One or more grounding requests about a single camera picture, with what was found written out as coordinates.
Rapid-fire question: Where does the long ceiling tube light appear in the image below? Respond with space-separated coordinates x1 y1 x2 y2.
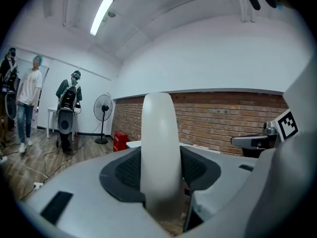
90 0 115 37

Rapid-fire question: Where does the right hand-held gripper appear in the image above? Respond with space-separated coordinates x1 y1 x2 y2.
230 109 299 158

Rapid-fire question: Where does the black standing fan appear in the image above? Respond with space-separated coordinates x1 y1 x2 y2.
93 94 113 145

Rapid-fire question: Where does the white ceiling pipe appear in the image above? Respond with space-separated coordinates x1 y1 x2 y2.
237 0 256 23

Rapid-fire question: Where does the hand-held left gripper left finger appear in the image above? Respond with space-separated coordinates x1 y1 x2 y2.
24 146 174 238

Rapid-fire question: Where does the small white table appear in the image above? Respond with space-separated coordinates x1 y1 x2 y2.
47 107 75 141

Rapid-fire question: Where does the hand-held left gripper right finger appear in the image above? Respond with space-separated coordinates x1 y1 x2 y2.
180 145 258 222

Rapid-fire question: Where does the red cardboard box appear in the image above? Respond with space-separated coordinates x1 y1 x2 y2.
113 130 128 153

